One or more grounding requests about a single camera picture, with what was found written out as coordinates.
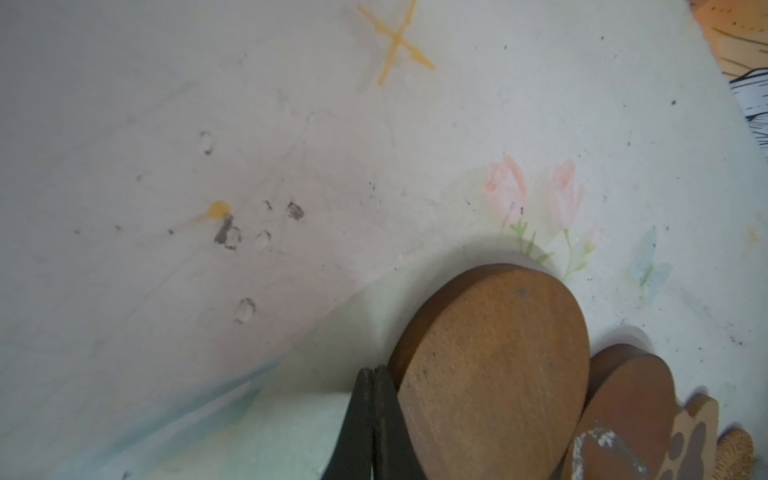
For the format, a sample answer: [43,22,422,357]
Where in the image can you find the paw shaped wooden coaster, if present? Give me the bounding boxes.
[657,393,719,480]

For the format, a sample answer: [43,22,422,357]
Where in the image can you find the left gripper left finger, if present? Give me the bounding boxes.
[321,368,375,480]

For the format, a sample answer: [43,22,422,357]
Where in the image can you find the light brown round wooden coaster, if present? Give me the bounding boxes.
[389,264,589,479]

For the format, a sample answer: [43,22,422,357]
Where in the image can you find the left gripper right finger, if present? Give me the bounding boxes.
[373,365,426,480]

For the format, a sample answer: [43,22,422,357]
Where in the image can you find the dark brown round wooden coaster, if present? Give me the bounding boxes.
[559,344,677,479]

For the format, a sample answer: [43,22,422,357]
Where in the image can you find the woven rattan round coaster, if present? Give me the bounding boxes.
[712,428,754,480]

